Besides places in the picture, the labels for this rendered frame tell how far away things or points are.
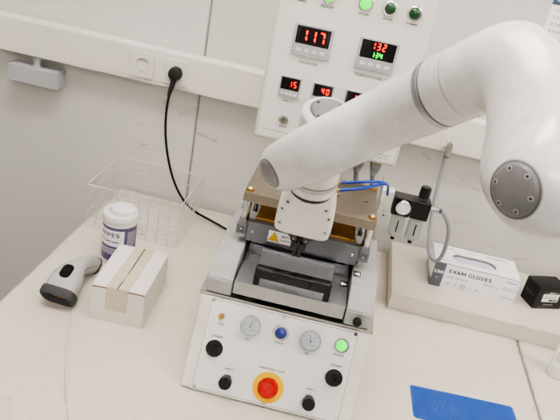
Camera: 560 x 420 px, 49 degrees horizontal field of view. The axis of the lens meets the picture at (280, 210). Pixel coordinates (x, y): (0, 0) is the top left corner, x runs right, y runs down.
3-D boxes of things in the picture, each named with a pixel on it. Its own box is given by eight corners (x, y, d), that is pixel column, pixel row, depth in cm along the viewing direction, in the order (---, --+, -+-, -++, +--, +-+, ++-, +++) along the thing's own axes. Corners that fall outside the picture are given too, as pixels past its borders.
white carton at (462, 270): (425, 262, 177) (432, 240, 173) (505, 282, 175) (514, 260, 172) (427, 284, 166) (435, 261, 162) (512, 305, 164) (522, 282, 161)
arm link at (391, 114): (400, 159, 70) (267, 206, 95) (479, 112, 78) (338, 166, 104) (365, 87, 69) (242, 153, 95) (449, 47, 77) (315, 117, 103)
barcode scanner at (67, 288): (78, 262, 153) (79, 233, 150) (108, 269, 152) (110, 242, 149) (36, 306, 135) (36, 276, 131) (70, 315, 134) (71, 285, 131)
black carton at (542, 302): (519, 295, 170) (528, 274, 167) (547, 296, 172) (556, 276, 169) (531, 308, 164) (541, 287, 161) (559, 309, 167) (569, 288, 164)
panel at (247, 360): (189, 387, 121) (211, 295, 121) (338, 424, 119) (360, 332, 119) (187, 390, 119) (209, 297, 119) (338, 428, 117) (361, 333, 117)
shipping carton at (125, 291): (118, 273, 152) (121, 242, 148) (168, 286, 151) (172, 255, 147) (84, 316, 135) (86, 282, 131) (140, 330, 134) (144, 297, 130)
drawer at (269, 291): (258, 229, 147) (263, 200, 143) (348, 250, 146) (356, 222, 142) (232, 296, 120) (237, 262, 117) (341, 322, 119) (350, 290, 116)
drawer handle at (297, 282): (253, 279, 120) (257, 262, 118) (328, 297, 119) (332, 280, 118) (252, 284, 118) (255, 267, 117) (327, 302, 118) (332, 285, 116)
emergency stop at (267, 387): (256, 393, 121) (260, 374, 121) (276, 398, 120) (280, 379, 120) (255, 396, 119) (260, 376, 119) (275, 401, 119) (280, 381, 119)
